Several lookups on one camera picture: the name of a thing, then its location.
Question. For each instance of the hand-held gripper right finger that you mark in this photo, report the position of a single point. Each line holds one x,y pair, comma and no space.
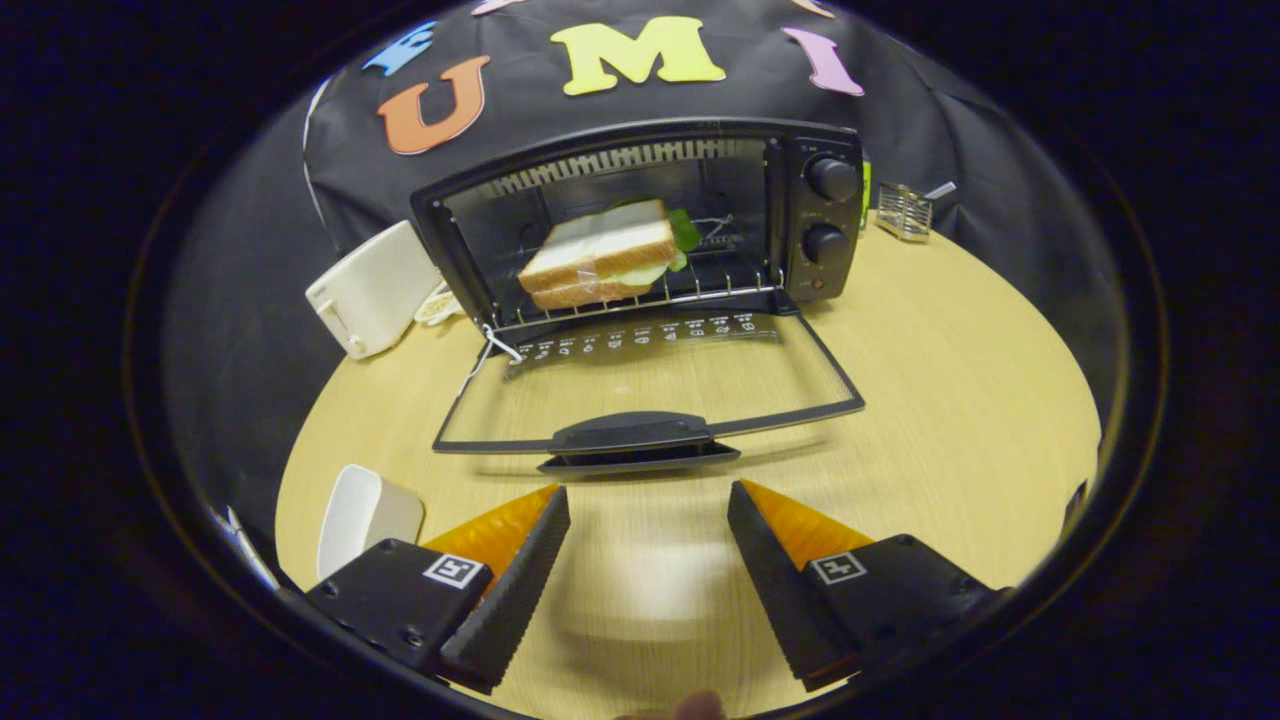
785,600

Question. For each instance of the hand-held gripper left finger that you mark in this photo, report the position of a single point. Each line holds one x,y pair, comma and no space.
510,600

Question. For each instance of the black toaster oven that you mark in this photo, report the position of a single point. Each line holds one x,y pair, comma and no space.
800,270

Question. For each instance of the sandwich with lettuce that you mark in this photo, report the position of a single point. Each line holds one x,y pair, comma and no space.
600,245

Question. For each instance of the white pop-up toaster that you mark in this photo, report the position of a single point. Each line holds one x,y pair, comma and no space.
375,290

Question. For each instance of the white oblong dish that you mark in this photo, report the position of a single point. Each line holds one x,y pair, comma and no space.
360,515

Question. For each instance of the small cream snack tray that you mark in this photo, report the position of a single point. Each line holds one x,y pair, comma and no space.
436,306

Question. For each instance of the metal spoon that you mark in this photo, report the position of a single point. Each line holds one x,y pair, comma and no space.
942,189

